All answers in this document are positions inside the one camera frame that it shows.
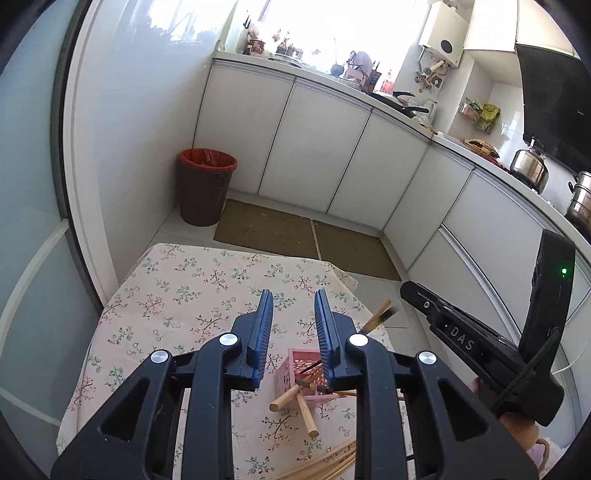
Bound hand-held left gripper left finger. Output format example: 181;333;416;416
51;289;274;480

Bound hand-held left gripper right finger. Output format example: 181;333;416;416
314;289;539;480

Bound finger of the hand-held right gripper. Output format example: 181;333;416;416
400;281;520;371

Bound pink perforated utensil holder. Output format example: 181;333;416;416
274;348;341;405

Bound black-tipped painted chopstick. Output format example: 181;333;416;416
295;377;334;396

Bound dark-tipped wooden chopstick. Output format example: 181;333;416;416
359;299;392;333
366;305;399;334

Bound thick wooden chopstick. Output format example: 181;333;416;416
295;394;321;438
269;385;304;412

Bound pile of wooden chopsticks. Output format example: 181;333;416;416
272;439;359;480

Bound hanging kitchen utensils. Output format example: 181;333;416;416
416;60;447;94

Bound person's right hand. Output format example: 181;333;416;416
499;410;540;446

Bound white cabinet with drawers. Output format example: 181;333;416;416
383;143;583;356

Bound floral tablecloth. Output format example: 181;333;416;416
55;242;407;480

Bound large steel stockpot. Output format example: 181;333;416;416
566;171;591;232

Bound olive floor mat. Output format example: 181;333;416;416
213;199;320;260
311;222;402;281

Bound steel kettle pot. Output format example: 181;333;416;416
510;137;550;195

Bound woven round tray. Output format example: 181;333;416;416
464;138;500;160

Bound brown trash bin red bag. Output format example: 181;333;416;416
178;148;238;227

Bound pink fuzzy cloth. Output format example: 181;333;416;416
530;438;564;472

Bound yellow green food packet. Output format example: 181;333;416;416
478;104;502;133

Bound white kitchen countertop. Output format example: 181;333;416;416
212;46;591;241

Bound black range hood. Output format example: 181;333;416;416
515;42;591;172

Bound red food packet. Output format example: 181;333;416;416
459;98;484;123

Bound white cabinet with doors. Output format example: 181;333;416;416
194;60;432;232

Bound black frying pan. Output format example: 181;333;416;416
372;92;431;117

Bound grey crumpled bag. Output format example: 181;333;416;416
344;50;376;80

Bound frosted glass sliding door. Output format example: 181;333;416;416
0;0;105;467

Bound white water heater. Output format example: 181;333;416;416
418;2;467;68

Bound row of windowsill ornaments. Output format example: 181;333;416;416
244;14;306;59

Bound kitchen window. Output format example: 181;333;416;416
152;0;435;75

